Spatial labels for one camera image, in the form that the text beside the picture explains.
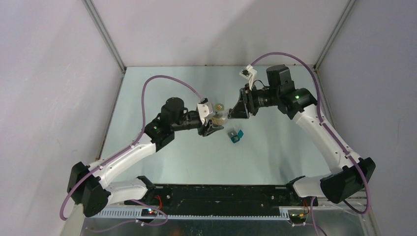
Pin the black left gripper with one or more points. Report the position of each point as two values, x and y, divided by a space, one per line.
208 129

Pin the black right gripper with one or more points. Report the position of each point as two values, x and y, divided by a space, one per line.
245 104

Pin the clear pill bottle gold lid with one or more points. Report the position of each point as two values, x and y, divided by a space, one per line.
219 118

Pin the green lidded black jar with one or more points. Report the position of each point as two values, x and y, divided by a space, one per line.
219 107

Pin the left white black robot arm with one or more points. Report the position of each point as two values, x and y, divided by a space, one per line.
92 186

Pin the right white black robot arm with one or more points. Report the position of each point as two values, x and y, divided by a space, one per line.
349 172

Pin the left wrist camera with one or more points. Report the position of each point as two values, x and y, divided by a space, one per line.
205 111

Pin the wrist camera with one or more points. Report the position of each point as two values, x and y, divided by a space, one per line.
205 111
250 74

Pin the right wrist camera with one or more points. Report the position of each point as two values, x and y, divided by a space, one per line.
250 74

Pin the aluminium frame post right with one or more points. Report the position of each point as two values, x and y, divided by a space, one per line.
348 8

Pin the aluminium frame post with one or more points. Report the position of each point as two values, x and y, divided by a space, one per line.
348 8
100 25

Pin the aluminium frame post left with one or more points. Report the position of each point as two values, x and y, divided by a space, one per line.
100 25

